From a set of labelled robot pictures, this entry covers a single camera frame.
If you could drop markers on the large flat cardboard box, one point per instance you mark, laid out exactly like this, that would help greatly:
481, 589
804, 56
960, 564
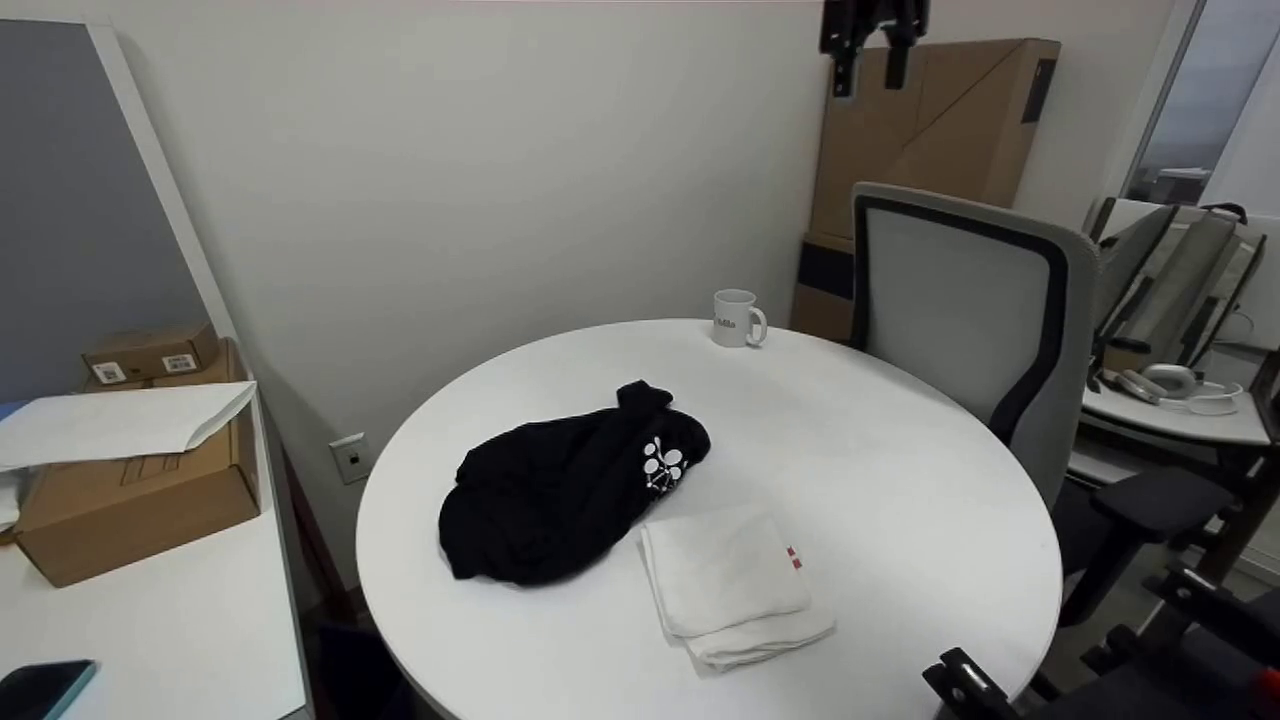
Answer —
934, 132

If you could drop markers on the grey mesh office chair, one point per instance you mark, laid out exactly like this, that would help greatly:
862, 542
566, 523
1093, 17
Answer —
960, 306

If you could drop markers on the stack of white papers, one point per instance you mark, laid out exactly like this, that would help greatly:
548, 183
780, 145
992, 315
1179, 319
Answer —
1174, 404

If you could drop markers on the white folded towel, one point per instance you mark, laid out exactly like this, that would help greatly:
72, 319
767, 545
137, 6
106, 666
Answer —
727, 587

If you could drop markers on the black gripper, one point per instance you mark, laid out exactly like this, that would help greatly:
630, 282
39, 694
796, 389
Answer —
872, 13

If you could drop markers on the grey desk divider panel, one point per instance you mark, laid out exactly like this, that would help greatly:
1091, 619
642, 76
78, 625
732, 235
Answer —
66, 214

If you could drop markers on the black t-shirt with white print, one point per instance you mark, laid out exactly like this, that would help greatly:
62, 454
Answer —
561, 492

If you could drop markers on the white paper sheet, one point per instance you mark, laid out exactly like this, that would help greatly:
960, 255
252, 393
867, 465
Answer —
122, 422

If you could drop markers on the black smartphone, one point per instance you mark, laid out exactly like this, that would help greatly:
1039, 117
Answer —
42, 684

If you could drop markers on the small labelled cardboard box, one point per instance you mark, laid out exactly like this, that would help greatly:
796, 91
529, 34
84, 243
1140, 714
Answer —
154, 357

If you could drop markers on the open brown cardboard box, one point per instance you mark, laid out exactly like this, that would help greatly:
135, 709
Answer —
135, 503

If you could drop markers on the white wall outlet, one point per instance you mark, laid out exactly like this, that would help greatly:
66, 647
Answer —
350, 459

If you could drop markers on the black chair seat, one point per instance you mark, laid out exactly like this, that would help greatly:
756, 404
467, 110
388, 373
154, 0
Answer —
1161, 503

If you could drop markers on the white ceramic mug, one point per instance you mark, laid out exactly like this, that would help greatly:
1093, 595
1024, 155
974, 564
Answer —
732, 319

